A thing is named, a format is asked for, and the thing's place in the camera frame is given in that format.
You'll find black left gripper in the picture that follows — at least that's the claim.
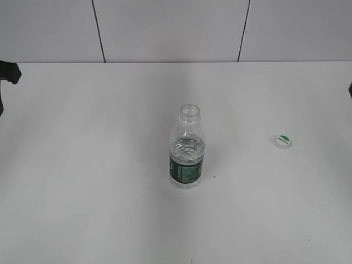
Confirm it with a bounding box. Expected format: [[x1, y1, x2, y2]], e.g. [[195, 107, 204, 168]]
[[0, 60, 21, 85]]

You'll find clear cestbon water bottle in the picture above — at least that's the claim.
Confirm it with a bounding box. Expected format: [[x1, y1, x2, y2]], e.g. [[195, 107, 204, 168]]
[[169, 104, 206, 189]]

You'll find white green bottle cap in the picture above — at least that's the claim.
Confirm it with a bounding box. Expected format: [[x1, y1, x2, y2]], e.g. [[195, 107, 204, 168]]
[[272, 134, 292, 149]]

